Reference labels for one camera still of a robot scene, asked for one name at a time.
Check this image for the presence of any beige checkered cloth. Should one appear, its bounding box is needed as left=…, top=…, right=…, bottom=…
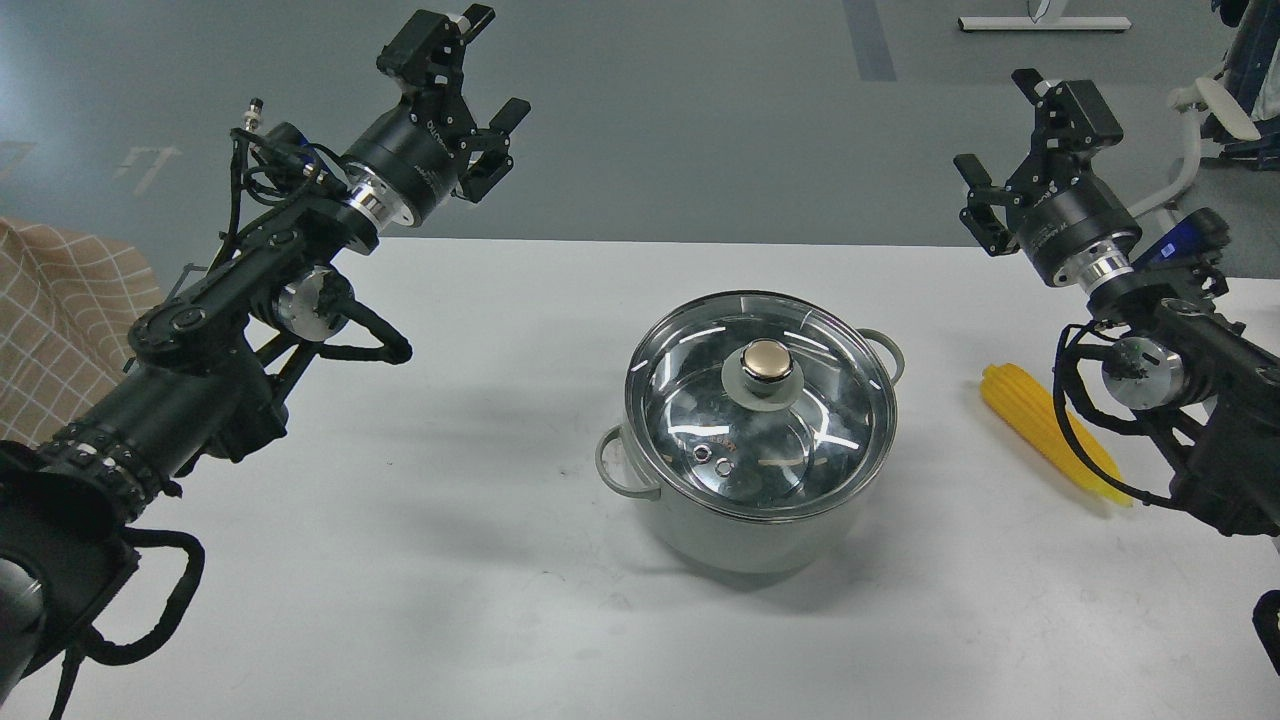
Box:
left=1, top=218, right=163, bottom=446

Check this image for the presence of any yellow corn cob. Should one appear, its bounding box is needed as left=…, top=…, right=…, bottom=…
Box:
left=979, top=363, right=1134, bottom=507

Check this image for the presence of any white desk leg base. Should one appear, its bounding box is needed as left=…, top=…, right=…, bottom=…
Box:
left=956, top=15, right=1133, bottom=33

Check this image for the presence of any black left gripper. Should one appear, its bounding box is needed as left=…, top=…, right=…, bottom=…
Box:
left=343, top=4, right=532, bottom=228

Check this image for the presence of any dark blue object on chair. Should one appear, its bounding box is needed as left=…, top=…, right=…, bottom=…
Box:
left=1199, top=1, right=1279, bottom=172

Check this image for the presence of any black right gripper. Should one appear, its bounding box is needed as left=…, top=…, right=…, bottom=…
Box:
left=954, top=68, right=1142, bottom=290

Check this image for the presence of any white chair frame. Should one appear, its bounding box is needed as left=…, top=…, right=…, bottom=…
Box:
left=1126, top=68, right=1262, bottom=227

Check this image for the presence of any glass pot lid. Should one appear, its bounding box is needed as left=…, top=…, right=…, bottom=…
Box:
left=621, top=291, right=906, bottom=521

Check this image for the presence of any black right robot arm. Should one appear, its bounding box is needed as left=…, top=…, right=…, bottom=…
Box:
left=954, top=68, right=1279, bottom=537

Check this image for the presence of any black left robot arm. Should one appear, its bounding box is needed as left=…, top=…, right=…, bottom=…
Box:
left=1, top=4, right=530, bottom=719

